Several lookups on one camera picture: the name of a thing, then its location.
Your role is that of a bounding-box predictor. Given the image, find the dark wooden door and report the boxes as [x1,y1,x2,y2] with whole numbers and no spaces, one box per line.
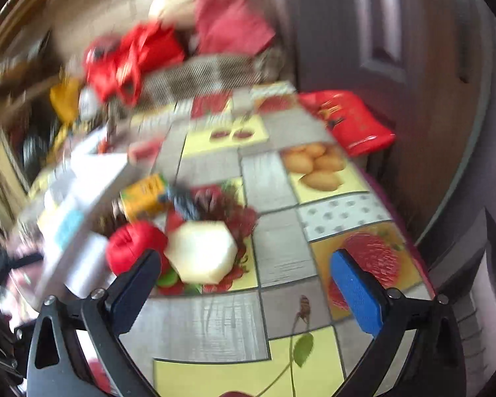
[274,0,496,260]

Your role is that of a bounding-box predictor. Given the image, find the fruit pattern tablecloth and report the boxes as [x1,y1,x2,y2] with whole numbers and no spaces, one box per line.
[114,82,433,396]

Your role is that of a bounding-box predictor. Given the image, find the dark red fabric bag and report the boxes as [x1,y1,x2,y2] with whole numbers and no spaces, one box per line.
[195,0,276,57]

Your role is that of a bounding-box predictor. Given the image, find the red shiny gift bag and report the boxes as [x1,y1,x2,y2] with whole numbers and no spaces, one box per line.
[83,22,185,107]

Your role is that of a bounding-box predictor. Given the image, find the yellow bag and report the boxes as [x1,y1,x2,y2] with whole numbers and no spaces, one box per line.
[50,78,82,125]

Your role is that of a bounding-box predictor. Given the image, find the red helmet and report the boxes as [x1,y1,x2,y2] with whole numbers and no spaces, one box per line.
[84,34,121,64]

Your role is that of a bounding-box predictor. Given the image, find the braided rope knot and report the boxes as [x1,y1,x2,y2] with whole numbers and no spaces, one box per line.
[93,201,128,238]

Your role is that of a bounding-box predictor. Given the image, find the plaid blanket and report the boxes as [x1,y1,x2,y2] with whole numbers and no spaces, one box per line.
[138,47,285,109]

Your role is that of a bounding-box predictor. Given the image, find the cream hexagonal sponge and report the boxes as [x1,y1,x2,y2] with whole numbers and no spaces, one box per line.
[165,221,238,285]

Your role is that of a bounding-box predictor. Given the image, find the teal card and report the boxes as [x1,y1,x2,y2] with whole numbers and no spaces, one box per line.
[55,209,84,250]

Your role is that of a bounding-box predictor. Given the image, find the red plastic bag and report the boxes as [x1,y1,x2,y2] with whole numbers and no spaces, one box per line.
[298,90,396,157]

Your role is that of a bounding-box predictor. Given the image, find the red plush apple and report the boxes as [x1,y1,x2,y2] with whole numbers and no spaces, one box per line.
[105,220,171,276]

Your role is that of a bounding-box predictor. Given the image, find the white helmet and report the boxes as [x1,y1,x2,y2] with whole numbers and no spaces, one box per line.
[78,86,103,122]

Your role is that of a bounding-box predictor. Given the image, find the cream folded foam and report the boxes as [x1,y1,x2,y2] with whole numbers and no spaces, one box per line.
[147,0,196,30]

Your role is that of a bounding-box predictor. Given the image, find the white storage box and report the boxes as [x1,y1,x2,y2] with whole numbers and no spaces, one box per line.
[15,153,135,306]

